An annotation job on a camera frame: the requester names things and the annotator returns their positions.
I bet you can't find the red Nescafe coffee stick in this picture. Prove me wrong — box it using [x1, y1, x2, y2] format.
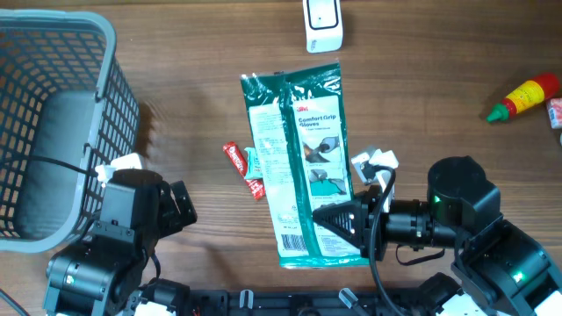
[222, 141, 265, 200]

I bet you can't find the mint green tissue pack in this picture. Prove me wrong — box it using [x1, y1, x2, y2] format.
[244, 147, 263, 180]

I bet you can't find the green 3M gloves package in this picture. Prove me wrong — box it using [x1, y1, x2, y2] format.
[240, 61, 367, 269]

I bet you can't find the red sauce bottle green cap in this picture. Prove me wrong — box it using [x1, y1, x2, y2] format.
[486, 73, 560, 123]

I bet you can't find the orange white snack packet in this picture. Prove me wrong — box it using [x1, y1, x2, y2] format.
[546, 98, 562, 129]

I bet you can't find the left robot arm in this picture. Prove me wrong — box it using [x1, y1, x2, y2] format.
[43, 169, 198, 315]

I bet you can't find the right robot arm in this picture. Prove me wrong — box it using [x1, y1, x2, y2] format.
[313, 156, 561, 315]

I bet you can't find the white barcode scanner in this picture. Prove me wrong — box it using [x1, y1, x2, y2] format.
[302, 0, 343, 54]

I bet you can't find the grey plastic mesh basket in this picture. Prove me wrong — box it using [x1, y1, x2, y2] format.
[1, 10, 140, 253]

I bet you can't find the black aluminium mounting rail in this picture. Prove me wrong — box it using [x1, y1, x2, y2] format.
[126, 287, 440, 316]

